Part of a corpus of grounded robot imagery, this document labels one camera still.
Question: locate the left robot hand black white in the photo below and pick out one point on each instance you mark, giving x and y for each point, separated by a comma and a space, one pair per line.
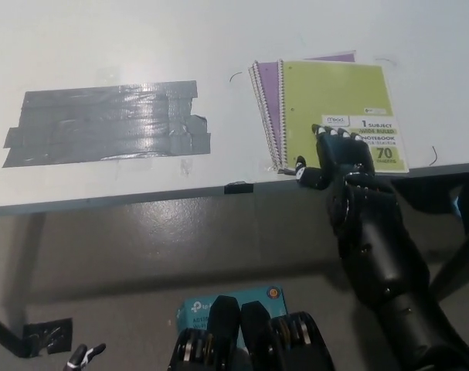
83, 357

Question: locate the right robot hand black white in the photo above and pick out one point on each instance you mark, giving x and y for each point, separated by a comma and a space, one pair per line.
342, 154

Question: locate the green spiral notebook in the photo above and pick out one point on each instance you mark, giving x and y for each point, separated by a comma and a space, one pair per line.
327, 92

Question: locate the purple spiral notebook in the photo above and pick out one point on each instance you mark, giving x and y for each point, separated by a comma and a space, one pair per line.
267, 81

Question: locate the black robot body blocks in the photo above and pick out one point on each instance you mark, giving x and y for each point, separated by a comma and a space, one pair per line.
224, 328

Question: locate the black floor tape patch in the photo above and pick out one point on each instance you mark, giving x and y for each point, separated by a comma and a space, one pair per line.
37, 332

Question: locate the clear tape piece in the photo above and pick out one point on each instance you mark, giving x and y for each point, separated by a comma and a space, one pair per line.
266, 166
186, 166

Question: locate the small black tape piece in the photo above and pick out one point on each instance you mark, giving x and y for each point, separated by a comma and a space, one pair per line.
239, 187

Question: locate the teal router box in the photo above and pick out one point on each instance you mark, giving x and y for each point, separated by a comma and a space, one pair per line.
197, 307

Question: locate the grey duct tape patch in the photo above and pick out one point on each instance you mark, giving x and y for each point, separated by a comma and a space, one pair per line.
102, 123

